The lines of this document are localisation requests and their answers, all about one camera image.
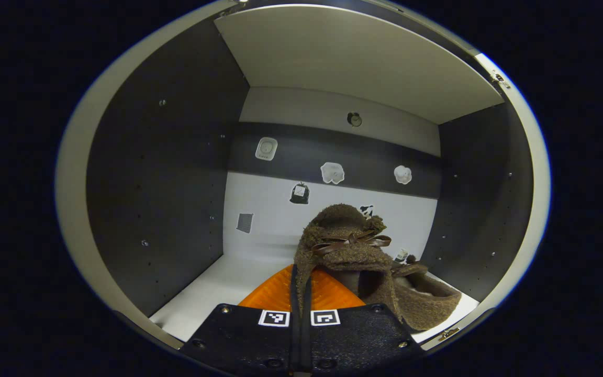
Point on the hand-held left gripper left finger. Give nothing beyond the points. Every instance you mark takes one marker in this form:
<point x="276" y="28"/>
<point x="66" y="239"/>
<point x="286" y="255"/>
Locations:
<point x="244" y="335"/>

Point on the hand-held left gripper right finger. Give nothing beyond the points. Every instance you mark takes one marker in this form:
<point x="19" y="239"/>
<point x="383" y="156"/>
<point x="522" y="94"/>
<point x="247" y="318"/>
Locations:
<point x="354" y="335"/>

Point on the brown fuzzy shoe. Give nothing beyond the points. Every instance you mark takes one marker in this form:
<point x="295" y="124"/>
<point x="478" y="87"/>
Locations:
<point x="430" y="306"/>
<point x="343" y="225"/>

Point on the white shoe cabinet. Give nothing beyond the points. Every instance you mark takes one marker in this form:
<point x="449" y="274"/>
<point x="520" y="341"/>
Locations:
<point x="333" y="52"/>

